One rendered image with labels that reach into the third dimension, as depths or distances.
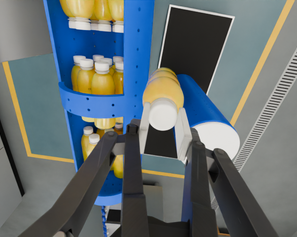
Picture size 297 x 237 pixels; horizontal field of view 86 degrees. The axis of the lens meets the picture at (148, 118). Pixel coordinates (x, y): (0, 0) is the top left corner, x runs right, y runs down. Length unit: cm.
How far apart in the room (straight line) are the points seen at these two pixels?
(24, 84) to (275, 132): 288
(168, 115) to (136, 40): 27
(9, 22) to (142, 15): 68
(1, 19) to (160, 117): 86
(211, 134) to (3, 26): 99
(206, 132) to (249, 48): 125
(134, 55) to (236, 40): 143
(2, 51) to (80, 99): 56
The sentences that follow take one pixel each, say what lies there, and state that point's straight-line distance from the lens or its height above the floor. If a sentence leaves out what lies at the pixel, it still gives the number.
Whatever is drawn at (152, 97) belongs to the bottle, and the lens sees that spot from 23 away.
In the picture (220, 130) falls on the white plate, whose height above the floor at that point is 104.
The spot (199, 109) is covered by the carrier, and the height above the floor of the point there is 91.
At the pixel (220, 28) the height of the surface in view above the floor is 15.
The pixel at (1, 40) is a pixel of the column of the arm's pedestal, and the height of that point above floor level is 90.
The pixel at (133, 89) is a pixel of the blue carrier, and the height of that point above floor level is 119.
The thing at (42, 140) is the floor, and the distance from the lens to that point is 249.
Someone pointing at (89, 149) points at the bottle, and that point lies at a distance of 67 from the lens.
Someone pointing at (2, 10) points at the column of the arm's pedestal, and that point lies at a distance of 98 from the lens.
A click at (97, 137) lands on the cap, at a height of 112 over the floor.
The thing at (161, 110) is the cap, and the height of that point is 143.
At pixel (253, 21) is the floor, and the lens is 183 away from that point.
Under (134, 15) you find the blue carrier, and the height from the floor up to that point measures 119.
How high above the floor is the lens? 162
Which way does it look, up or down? 62 degrees down
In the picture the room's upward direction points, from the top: 176 degrees counter-clockwise
